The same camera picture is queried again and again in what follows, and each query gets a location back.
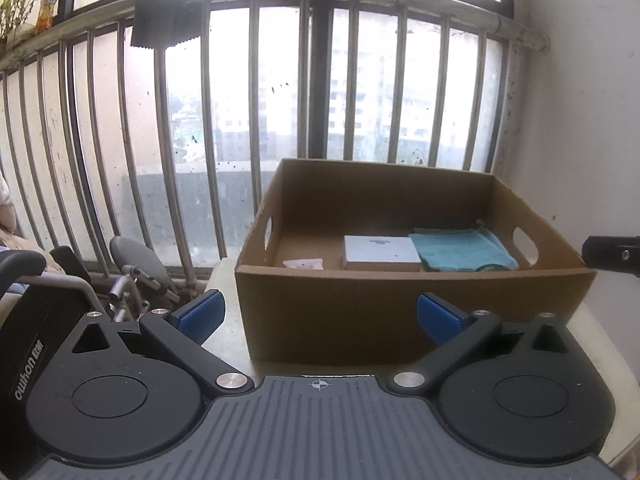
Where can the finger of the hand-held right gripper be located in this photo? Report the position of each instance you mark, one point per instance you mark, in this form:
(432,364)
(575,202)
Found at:
(610,255)

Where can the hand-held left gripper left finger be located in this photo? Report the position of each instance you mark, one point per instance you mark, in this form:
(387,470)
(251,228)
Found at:
(200,316)

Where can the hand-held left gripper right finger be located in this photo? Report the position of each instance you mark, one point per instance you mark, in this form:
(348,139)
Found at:
(440,317)

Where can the brown cardboard box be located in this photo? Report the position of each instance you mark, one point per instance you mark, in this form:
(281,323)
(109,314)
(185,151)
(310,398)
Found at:
(400,320)

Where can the light blue towel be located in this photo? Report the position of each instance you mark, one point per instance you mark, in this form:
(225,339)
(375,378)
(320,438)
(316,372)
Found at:
(460,250)

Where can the dark green round disc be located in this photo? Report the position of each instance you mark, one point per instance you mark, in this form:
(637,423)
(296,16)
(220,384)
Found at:
(492,268)

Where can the white box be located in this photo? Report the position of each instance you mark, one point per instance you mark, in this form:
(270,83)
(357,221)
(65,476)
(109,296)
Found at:
(380,250)

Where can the small pink white packet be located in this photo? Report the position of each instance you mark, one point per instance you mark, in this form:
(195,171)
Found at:
(302,263)

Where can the black wheelchair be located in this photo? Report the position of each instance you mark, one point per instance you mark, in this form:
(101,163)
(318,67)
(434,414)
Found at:
(45,310)

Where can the metal window railing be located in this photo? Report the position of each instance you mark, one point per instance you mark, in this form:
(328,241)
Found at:
(255,85)

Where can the dark cloth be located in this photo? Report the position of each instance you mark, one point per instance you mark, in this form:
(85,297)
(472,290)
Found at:
(165,22)

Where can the orange bottle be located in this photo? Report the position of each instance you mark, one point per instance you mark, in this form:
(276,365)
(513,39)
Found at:
(47,5)

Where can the green potted plant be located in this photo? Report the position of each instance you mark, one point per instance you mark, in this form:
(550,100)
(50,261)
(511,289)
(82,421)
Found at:
(17,5)

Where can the black window frame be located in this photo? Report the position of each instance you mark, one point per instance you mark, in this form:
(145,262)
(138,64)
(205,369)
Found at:
(317,85)

